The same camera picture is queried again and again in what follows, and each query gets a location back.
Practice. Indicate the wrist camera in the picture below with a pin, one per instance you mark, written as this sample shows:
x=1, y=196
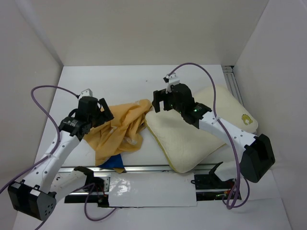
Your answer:
x=171, y=79
x=84, y=93

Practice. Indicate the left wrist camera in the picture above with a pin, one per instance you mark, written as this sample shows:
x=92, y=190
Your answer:
x=84, y=93

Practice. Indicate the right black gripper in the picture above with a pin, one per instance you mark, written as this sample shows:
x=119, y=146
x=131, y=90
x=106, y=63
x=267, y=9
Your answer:
x=159, y=96

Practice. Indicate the cream quilted pillow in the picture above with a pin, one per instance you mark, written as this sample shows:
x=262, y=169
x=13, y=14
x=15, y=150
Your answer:
x=185, y=146

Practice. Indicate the orange pillowcase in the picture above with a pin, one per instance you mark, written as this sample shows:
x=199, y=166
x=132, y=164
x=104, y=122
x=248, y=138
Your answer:
x=122, y=133

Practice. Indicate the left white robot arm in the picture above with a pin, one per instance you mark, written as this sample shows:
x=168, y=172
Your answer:
x=38, y=193

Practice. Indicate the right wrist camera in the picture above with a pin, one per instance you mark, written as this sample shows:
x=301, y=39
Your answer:
x=171, y=79

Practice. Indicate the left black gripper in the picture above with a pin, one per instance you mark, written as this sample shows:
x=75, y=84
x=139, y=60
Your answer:
x=107, y=115

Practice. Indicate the aluminium mounting rail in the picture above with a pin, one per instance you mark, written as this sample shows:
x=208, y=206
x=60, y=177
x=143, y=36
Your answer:
x=202, y=179

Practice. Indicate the white cover plate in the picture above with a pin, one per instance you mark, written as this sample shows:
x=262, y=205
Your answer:
x=161, y=189

